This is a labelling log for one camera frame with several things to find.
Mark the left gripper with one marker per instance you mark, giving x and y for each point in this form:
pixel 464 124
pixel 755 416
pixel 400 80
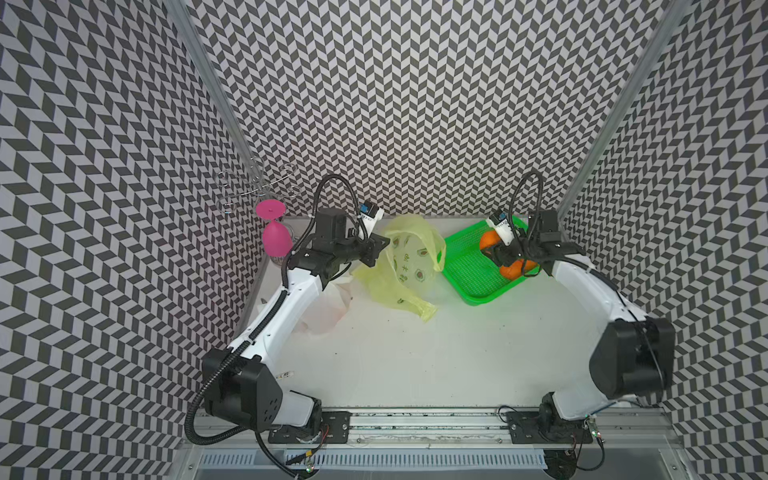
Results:
pixel 374 245

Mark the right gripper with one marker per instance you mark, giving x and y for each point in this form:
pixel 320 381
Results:
pixel 499 254

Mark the yellow green plastic bag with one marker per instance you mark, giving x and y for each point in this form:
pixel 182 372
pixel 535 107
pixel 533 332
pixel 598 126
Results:
pixel 406 269

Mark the white plastic bag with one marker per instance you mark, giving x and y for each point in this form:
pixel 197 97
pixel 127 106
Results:
pixel 328 309

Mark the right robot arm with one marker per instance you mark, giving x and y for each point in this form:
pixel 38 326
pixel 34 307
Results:
pixel 634 353

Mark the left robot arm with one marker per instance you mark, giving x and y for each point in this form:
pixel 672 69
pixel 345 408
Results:
pixel 238 383

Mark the orange upper middle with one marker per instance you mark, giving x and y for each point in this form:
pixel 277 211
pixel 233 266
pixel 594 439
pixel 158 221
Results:
pixel 517 269

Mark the orange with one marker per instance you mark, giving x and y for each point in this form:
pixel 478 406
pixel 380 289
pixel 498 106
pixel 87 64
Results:
pixel 489 239
pixel 517 269

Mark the orange far back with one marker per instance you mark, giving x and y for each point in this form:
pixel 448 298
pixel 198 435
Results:
pixel 489 239

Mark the green plastic basket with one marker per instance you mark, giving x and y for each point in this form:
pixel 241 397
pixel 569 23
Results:
pixel 476 279

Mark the pink plastic cup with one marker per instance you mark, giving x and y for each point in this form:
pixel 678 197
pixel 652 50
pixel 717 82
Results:
pixel 277 239

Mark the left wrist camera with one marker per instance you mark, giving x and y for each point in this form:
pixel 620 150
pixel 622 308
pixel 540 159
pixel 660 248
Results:
pixel 369 215

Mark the wire rack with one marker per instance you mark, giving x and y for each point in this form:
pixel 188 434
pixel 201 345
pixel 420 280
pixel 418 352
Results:
pixel 237 191

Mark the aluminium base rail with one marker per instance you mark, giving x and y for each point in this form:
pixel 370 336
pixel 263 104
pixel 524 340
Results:
pixel 616 443

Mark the aluminium corner post left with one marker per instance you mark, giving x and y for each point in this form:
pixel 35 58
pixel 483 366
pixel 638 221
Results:
pixel 179 14

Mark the aluminium corner post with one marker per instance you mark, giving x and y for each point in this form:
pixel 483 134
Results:
pixel 672 17
pixel 179 14

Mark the aluminium corner post right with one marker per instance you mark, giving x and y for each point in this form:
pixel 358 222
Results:
pixel 672 17

